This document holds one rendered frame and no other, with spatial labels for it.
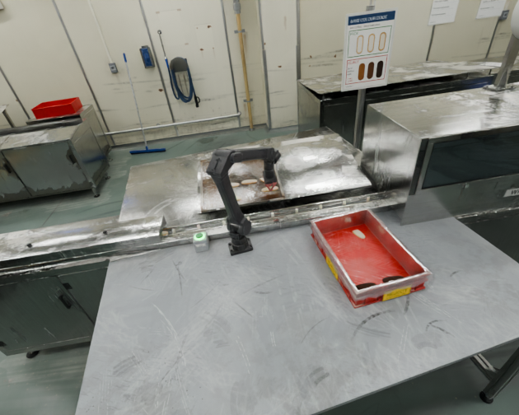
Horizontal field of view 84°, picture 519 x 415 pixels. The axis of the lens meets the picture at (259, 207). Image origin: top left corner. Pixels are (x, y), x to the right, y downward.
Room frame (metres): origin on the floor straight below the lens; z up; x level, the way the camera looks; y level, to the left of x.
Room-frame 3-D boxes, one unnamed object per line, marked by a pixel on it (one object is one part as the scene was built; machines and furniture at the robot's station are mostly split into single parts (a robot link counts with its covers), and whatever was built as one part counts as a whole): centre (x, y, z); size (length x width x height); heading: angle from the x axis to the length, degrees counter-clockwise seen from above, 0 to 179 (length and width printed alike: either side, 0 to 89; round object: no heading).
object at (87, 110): (4.18, 2.57, 0.44); 0.70 x 0.55 x 0.87; 93
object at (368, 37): (2.05, -0.83, 1.50); 0.33 x 0.01 x 0.45; 94
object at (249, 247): (1.09, 0.12, 0.86); 0.12 x 0.09 x 0.08; 101
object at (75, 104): (4.18, 2.57, 0.93); 0.51 x 0.36 x 0.13; 97
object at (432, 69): (3.53, -1.68, 0.51); 1.93 x 1.05 x 1.02; 93
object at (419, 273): (0.91, -0.44, 0.87); 0.49 x 0.34 x 0.10; 9
